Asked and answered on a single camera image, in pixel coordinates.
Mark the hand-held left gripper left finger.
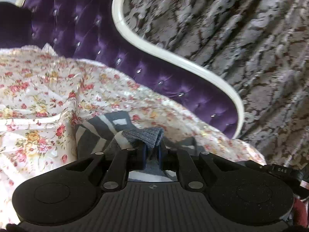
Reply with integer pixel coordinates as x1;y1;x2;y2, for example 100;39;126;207
65;146;148;191

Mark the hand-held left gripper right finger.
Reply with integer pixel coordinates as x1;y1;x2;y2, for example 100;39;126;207
158;140;245;191

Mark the grey white striped cardigan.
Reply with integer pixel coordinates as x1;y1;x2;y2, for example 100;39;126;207
74;111;205;182

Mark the person's right forearm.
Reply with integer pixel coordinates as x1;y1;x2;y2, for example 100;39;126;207
293;195;309;232

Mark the floral blanket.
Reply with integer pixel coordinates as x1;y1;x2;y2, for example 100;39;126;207
0;43;267;224

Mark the grey damask curtain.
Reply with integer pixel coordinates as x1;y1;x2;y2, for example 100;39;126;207
119;0;309;172

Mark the purple tufted sofa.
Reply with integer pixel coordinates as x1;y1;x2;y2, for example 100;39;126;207
0;0;245;139

